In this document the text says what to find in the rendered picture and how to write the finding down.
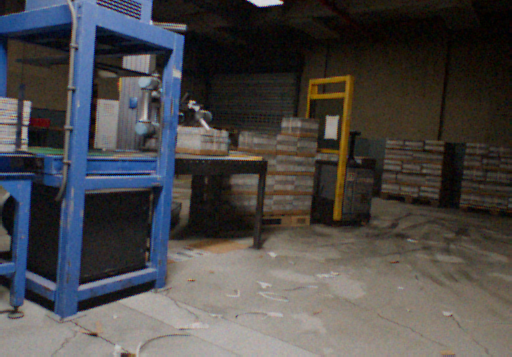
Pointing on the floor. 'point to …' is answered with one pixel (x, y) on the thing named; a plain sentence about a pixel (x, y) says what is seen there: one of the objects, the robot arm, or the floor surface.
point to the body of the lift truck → (355, 177)
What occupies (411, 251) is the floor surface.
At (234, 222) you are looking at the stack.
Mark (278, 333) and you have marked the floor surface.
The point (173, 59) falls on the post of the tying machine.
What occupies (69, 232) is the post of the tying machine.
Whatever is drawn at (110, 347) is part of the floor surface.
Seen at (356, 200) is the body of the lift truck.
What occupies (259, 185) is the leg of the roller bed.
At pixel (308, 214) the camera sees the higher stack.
